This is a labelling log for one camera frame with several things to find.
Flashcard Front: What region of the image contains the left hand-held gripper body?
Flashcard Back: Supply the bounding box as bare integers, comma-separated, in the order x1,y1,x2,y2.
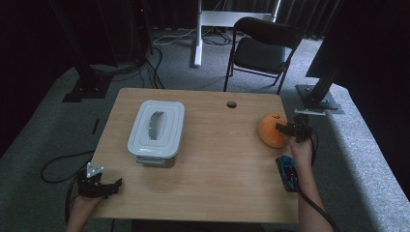
76,162,105,199

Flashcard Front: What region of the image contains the black floor cable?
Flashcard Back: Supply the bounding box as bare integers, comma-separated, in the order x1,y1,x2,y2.
40,149,97,185

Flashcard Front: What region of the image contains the hand-held gripper cable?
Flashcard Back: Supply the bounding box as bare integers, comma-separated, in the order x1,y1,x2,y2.
65,175,81,226
296,127,341,232

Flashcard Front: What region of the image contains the blue toy car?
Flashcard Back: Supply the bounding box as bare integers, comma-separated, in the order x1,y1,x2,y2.
275,155,301,193

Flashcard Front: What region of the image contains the person's left hand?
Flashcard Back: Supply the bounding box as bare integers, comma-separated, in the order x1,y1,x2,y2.
68,194,104,224

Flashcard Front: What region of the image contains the white lid with grey handle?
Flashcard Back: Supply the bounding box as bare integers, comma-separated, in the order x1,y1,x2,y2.
127,100,186,160

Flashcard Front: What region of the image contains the bundle of black cables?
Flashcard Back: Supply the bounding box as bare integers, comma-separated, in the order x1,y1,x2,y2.
90,44,166,90

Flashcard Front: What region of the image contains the left hand-held gripper cable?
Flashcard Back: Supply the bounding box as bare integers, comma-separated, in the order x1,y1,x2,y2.
65,175,81,226

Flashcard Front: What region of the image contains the clear brown plastic storage box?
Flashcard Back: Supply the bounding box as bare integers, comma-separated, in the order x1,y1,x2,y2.
134,151,179,168

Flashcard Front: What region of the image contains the white floor cable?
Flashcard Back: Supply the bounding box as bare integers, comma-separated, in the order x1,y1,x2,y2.
152,26,198,46

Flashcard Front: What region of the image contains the person's right hand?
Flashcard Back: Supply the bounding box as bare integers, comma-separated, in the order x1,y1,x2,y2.
285,134,314,169

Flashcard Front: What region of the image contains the white desk frame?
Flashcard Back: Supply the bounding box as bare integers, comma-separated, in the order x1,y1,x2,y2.
192,0,282,68

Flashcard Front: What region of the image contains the orange plush toy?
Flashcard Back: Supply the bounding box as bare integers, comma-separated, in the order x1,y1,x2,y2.
257,112,289,150

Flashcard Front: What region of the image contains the right hand-held gripper cable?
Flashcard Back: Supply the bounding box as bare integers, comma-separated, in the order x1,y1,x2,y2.
296,127,341,232

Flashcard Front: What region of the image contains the black folding chair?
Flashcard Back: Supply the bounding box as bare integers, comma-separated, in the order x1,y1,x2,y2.
222,16,304,96

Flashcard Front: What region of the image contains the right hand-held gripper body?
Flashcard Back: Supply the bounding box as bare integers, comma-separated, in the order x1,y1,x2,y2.
291,108,327,145

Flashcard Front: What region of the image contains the black metal stand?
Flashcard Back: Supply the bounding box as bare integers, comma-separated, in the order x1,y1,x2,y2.
47,0,112,103
295,61,345,115

